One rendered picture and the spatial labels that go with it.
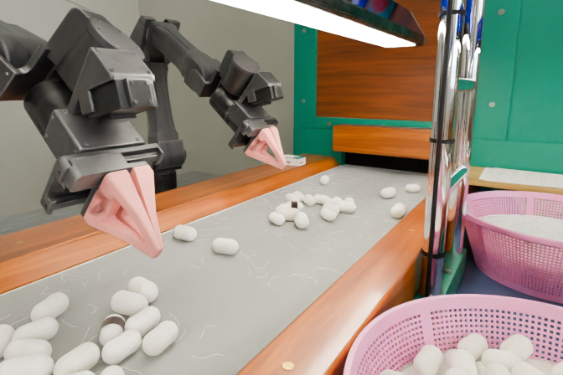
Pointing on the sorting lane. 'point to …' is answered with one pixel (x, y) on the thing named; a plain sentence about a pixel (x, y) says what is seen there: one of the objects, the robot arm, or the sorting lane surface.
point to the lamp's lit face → (287, 11)
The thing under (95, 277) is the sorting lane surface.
